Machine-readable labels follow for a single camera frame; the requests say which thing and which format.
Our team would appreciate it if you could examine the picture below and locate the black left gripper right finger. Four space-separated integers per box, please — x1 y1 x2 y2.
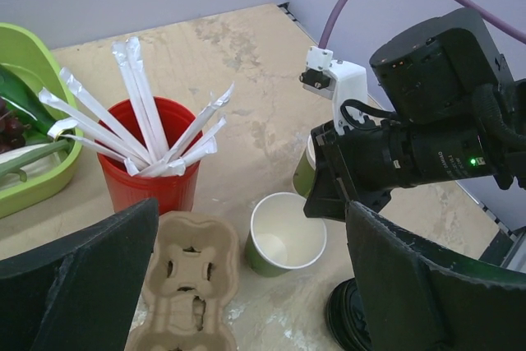
346 202 525 350

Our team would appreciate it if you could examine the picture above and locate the green paper cup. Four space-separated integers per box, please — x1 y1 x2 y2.
245 192 328 277
293 136 316 198

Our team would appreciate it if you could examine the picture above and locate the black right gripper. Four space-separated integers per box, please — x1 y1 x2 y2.
303 7 525 220

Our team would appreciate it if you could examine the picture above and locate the red ribbed cup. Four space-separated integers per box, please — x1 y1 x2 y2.
96 96 204 215

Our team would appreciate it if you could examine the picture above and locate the green cucumber toy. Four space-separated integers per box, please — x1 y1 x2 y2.
1 66 57 135

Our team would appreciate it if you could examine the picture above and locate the cardboard cup carrier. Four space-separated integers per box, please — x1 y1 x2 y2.
125 211 240 350

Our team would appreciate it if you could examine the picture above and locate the green plastic bin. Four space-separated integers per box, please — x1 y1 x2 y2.
1 23 81 217

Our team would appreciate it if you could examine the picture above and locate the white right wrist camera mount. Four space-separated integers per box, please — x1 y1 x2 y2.
299 46 368 136

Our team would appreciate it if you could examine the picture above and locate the dark grape bunch toy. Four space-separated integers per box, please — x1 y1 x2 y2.
0 99 31 154

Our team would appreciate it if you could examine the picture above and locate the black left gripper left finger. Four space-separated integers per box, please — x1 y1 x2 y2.
1 199 159 350

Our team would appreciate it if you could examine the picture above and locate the black lid stack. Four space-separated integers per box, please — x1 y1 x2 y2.
325 278 372 351

